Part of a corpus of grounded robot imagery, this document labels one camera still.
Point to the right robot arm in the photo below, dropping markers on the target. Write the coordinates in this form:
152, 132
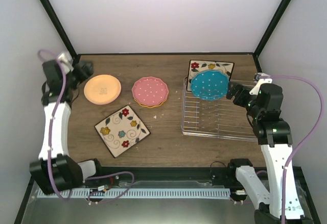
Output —
279, 202

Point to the cream bear print plate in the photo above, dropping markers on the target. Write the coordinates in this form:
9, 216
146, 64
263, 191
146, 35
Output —
102, 88

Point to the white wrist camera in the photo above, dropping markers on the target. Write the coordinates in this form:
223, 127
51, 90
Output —
66, 61
260, 78

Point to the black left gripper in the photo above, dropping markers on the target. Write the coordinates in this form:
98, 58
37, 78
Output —
90, 70

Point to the teal polka dot plate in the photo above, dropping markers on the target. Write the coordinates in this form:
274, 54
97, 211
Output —
209, 85

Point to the left black frame post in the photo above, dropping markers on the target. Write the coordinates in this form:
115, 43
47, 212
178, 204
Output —
59, 27

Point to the pink polka dot plate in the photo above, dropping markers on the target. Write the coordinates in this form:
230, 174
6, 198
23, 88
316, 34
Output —
150, 91

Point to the right black frame post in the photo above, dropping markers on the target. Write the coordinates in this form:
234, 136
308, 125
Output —
271, 27

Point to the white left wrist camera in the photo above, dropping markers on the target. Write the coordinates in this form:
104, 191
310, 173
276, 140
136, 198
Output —
66, 61

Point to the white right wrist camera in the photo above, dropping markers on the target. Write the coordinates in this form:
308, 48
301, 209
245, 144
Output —
260, 78

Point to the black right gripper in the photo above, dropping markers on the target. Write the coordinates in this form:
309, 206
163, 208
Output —
239, 100

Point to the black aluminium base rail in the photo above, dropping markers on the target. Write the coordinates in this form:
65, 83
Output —
217, 175

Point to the white slotted cable duct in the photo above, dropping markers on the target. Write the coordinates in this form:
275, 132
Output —
202, 193

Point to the black frame post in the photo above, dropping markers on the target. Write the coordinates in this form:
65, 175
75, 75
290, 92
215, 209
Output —
59, 27
271, 27

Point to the square floral plate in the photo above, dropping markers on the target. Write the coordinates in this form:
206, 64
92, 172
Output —
198, 66
121, 130

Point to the plain pink round plate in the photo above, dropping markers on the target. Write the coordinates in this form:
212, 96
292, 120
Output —
102, 103

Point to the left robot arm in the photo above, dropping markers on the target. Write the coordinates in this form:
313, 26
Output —
55, 171

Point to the metal wire dish rack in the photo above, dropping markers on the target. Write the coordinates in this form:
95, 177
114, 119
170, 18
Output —
215, 119

